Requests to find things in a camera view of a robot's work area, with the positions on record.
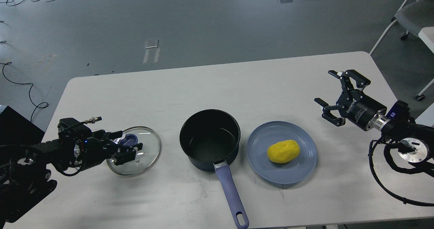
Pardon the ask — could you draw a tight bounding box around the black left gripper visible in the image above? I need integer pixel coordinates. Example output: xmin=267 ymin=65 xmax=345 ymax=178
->
xmin=76 ymin=130 xmax=143 ymax=170

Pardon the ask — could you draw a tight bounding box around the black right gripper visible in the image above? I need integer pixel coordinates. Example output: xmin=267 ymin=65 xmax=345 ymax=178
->
xmin=314 ymin=69 xmax=387 ymax=131

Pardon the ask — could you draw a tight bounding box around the glass lid with purple knob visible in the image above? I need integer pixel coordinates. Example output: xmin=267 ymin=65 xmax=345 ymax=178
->
xmin=106 ymin=126 xmax=161 ymax=176

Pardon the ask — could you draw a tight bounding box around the yellow potato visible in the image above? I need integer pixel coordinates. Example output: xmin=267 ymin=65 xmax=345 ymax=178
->
xmin=267 ymin=140 xmax=300 ymax=164

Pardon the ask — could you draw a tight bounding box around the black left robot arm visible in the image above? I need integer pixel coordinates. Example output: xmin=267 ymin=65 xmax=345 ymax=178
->
xmin=0 ymin=117 xmax=143 ymax=228

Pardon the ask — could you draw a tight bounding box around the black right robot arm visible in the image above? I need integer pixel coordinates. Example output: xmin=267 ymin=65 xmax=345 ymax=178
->
xmin=314 ymin=69 xmax=433 ymax=206

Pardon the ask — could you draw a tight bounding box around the blue plate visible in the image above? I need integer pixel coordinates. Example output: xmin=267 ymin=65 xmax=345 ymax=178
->
xmin=246 ymin=121 xmax=317 ymax=185

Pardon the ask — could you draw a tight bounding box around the black box at left edge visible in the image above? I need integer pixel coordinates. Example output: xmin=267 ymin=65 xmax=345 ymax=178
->
xmin=0 ymin=105 xmax=45 ymax=145

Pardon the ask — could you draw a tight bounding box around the grey office chair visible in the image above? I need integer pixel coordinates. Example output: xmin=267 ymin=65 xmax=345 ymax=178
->
xmin=369 ymin=0 xmax=434 ymax=101

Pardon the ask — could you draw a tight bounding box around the black floor cable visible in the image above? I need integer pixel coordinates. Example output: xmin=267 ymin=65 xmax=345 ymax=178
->
xmin=0 ymin=62 xmax=50 ymax=123

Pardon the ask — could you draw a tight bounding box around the dark pot with purple handle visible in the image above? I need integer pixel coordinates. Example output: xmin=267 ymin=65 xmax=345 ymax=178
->
xmin=179 ymin=109 xmax=249 ymax=229

